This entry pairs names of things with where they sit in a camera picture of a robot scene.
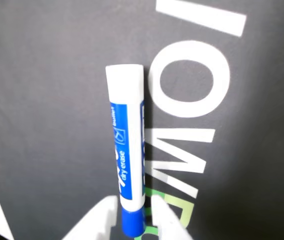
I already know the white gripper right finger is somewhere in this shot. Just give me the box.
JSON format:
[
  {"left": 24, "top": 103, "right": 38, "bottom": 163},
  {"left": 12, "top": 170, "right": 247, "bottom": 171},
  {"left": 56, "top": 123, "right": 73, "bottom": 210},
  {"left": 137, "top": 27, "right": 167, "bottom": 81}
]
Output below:
[{"left": 148, "top": 194, "right": 195, "bottom": 240}]

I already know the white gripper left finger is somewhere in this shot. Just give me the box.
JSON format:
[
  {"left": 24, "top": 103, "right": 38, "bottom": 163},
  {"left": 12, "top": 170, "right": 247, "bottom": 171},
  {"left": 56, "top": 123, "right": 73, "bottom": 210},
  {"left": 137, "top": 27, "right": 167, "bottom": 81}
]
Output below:
[{"left": 61, "top": 195, "right": 119, "bottom": 240}]

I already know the blue Expo dry-erase marker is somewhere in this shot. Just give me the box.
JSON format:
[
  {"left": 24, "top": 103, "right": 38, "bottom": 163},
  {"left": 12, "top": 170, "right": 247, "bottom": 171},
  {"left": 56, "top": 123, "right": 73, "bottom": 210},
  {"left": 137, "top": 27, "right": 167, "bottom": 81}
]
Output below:
[{"left": 105, "top": 64, "right": 147, "bottom": 237}]

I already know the grey WOWROBO mat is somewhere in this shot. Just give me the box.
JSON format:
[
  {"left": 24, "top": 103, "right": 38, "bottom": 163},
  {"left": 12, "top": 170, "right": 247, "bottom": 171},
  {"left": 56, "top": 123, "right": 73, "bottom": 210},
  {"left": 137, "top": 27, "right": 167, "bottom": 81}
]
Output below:
[{"left": 0, "top": 0, "right": 284, "bottom": 240}]

